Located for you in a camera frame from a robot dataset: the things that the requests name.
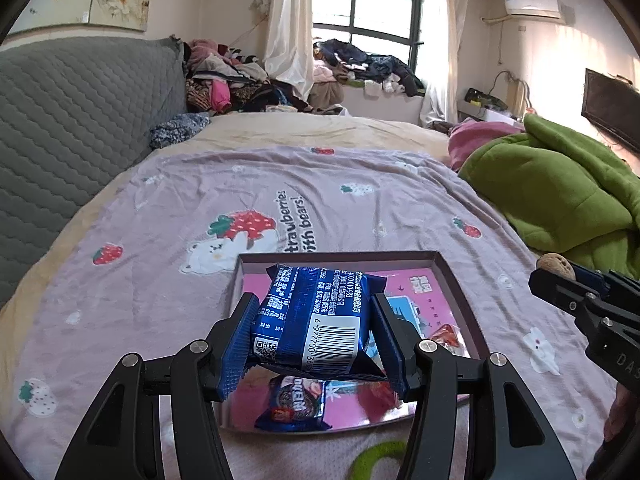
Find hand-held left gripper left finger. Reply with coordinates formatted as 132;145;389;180
54;292;262;480

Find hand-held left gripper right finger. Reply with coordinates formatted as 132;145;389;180
370;292;578;480

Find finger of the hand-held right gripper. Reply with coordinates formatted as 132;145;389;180
529;268;602;322
570;263;640;307

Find walnut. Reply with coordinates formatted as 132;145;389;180
536;253;572;278

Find blue white snack packet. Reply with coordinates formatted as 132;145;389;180
247;262;388;378

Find shallow dark cardboard box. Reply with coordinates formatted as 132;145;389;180
215;250;490;433

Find person's right hand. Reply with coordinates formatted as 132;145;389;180
602;385;634;444

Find colorful candy bag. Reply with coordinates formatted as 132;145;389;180
429;324;462;357

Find pink book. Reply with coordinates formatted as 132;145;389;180
225;267;481;431

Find blue cookie packet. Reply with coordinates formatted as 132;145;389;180
255;375;332;433

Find green fleece blanket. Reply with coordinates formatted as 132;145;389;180
457;114;640;278

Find dark cloth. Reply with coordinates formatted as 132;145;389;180
585;437;632;480

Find strawberry printed blanket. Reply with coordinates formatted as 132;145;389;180
0;147;621;480

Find black television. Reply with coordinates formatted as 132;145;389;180
581;67;640;153

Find pink pillow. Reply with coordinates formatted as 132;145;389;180
446;119;526;171

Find black yellow tool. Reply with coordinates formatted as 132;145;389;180
464;87;506;109

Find blue patterned cloth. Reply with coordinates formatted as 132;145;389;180
150;112;212;150

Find white air conditioner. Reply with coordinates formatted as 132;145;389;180
504;0;562;22

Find pile of mixed clothes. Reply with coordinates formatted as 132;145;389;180
182;37;346;116

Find white curtain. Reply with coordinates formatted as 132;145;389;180
419;0;471;128
263;0;316;101

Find pile of dark clothes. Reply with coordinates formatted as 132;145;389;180
312;39;426;98

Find grey quilted headboard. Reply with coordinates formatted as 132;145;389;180
0;36;188;306

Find dark framed window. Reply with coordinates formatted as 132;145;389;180
311;0;428;91

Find green fuzzy ring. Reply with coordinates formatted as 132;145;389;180
349;439;408;480

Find white cable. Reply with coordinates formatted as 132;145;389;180
492;70;528;116

